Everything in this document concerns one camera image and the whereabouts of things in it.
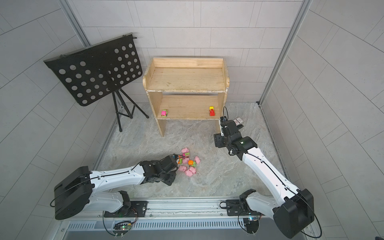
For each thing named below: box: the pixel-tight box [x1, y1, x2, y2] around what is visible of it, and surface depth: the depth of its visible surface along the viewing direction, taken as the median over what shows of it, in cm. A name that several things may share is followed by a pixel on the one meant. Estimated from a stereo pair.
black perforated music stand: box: [43, 32, 150, 132], surface depth 75 cm
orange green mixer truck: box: [188, 160, 197, 168], surface depth 86 cm
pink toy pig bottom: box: [184, 169, 193, 177], surface depth 82 cm
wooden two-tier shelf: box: [142, 57, 230, 137], surface depth 78 cm
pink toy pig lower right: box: [189, 165, 197, 174], surface depth 84 cm
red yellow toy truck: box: [209, 106, 216, 117], surface depth 86 cm
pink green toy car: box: [161, 109, 168, 118], surface depth 84 cm
